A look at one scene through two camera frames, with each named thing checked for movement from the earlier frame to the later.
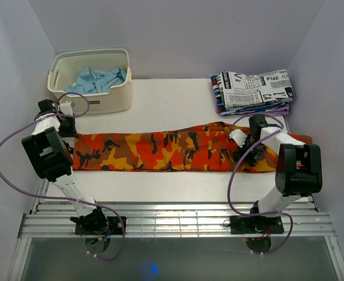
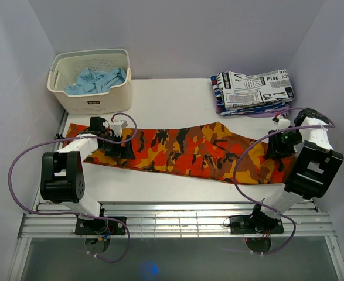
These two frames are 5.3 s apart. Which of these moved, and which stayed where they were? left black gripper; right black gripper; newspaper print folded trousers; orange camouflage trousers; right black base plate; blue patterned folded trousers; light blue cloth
Moved: right black gripper; orange camouflage trousers; left black gripper
Stayed: right black base plate; light blue cloth; newspaper print folded trousers; blue patterned folded trousers
